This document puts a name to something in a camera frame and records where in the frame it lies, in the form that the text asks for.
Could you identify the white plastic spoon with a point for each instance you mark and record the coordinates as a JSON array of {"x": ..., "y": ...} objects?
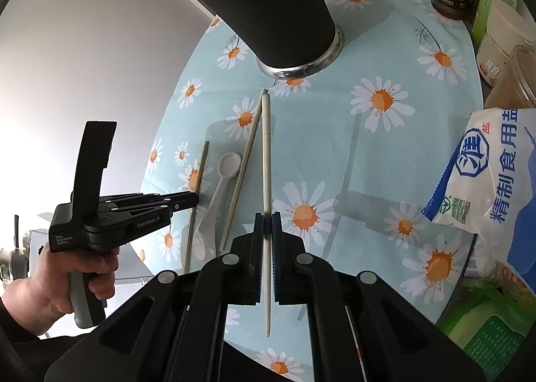
[{"x": 230, "y": 164}]

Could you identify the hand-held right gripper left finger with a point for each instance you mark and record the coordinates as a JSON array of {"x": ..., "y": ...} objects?
[{"x": 258, "y": 256}]

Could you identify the blue white salt bag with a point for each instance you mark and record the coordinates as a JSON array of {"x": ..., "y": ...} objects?
[{"x": 494, "y": 181}]

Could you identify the person's left hand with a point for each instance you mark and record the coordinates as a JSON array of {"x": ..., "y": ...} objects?
[{"x": 50, "y": 281}]

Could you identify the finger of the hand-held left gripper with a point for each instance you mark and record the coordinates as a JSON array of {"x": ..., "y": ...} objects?
[
  {"x": 142, "y": 198},
  {"x": 180, "y": 206}
]

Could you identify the white lid jar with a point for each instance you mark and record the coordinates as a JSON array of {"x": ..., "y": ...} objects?
[{"x": 504, "y": 30}]

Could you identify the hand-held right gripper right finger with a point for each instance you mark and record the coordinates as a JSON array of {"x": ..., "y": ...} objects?
[{"x": 276, "y": 265}]

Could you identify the black utensil holder cup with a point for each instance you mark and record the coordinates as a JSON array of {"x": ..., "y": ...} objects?
[{"x": 259, "y": 9}]

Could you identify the green packet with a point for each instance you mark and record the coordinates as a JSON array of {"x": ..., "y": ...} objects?
[{"x": 490, "y": 331}]

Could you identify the clear jar brown contents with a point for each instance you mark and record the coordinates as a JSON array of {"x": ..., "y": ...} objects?
[{"x": 517, "y": 80}]

